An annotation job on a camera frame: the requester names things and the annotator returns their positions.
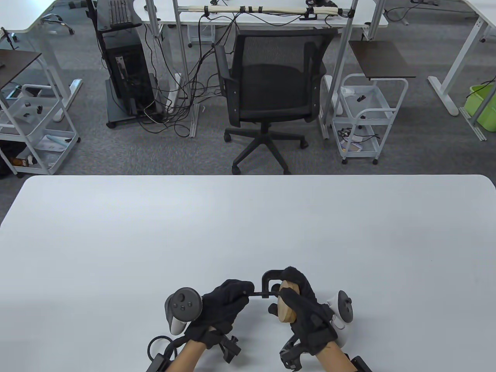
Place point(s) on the person's left forearm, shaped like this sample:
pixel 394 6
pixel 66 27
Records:
pixel 190 356

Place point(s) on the person's right forearm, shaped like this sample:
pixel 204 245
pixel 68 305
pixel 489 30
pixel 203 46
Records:
pixel 331 361

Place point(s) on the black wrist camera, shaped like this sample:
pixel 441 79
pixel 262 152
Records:
pixel 230 350
pixel 290 355

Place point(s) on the person's right hand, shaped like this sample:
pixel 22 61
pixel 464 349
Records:
pixel 312 316

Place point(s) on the white desk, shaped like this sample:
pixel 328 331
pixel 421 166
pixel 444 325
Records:
pixel 462 58
pixel 271 21
pixel 23 15

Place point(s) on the white power strip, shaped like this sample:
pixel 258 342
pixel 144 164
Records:
pixel 173 97

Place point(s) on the black keyboard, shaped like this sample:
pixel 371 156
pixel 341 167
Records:
pixel 118 11

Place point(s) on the green plastic bin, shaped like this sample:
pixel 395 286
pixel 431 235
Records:
pixel 484 106

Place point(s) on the brown side table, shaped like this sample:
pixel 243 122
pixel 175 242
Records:
pixel 381 60
pixel 15 66

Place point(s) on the black mesh office chair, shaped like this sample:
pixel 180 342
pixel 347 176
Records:
pixel 271 89

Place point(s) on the person's left hand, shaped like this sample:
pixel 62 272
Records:
pixel 217 310

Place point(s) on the round wooden disc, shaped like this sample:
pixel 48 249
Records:
pixel 297 288
pixel 286 312

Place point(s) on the black metal clamp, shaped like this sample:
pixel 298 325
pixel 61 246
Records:
pixel 265 283

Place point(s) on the black wrist sensor box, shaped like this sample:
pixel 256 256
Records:
pixel 159 365
pixel 362 366

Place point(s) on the white and black controller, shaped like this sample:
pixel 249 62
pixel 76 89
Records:
pixel 186 302
pixel 345 306

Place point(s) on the aluminium floor rail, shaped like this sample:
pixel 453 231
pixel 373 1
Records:
pixel 474 124

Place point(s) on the white rolling cabinet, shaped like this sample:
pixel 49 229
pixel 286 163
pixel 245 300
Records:
pixel 201 35

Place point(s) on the black computer tower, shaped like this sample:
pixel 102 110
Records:
pixel 131 77

